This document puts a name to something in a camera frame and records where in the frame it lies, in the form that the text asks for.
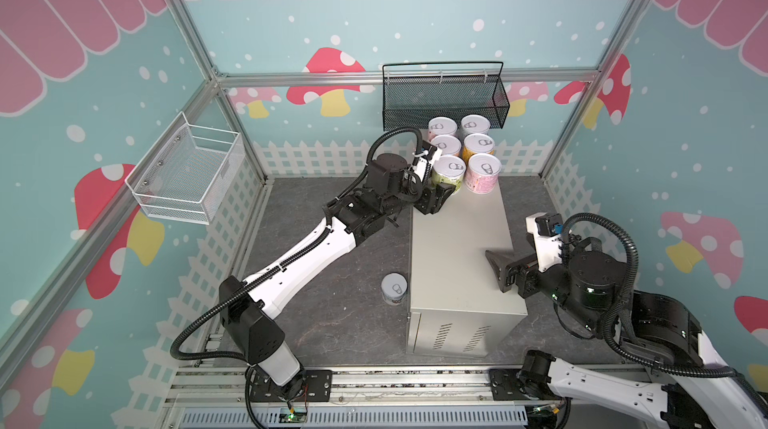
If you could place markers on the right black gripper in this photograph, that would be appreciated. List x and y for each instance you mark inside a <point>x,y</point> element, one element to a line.
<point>515,274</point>

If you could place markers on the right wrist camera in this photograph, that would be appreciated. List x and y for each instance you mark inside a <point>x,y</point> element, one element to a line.
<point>546,230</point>

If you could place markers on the black mesh wall basket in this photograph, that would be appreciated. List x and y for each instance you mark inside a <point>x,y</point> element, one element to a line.
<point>415,93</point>

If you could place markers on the beige metal cabinet counter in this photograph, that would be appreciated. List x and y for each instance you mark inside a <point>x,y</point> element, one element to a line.
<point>456,306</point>

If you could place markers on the blue label can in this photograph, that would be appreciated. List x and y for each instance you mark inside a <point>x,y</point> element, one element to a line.
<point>474,124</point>

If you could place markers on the white wire wall basket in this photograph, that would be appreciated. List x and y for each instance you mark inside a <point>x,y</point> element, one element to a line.
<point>187,173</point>

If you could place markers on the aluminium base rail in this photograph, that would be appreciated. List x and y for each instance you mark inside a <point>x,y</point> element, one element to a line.
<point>408,396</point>

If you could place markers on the yellow label can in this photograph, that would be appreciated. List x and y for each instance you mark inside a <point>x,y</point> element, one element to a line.
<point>477,144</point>

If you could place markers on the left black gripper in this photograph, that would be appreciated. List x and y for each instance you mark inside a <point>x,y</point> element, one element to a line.
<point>432,200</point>

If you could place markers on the pink front can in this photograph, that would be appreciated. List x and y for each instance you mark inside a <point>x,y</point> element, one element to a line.
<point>482,173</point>

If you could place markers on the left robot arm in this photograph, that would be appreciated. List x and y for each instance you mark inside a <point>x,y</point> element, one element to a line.
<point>397,175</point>

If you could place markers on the green circuit board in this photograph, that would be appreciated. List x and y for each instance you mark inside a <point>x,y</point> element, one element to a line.
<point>292,416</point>

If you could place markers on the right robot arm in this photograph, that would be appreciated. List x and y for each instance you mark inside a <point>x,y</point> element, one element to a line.
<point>587,266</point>

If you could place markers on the pink label can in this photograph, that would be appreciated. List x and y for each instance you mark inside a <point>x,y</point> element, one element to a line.
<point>441,126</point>

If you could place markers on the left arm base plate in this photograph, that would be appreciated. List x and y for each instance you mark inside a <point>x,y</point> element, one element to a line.
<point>305,386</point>

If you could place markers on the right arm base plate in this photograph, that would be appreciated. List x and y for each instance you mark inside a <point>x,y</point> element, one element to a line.
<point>522,384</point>

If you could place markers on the green label can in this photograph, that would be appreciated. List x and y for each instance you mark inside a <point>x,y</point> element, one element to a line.
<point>449,170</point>

